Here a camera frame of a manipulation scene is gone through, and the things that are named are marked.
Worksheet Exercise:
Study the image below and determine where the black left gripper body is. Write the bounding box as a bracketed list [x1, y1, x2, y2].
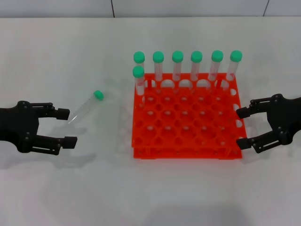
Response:
[0, 100, 40, 153]

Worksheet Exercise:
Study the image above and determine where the clear test tube green cap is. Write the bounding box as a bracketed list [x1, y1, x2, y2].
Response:
[172, 50, 184, 92]
[222, 50, 243, 92]
[133, 51, 146, 71]
[132, 66, 146, 106]
[152, 51, 165, 94]
[190, 50, 203, 92]
[67, 90, 104, 125]
[208, 50, 224, 94]

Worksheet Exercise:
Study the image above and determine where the orange test tube rack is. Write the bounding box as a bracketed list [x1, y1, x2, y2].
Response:
[131, 72, 249, 160]

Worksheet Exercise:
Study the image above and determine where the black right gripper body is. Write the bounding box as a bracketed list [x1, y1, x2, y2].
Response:
[267, 93, 301, 148]

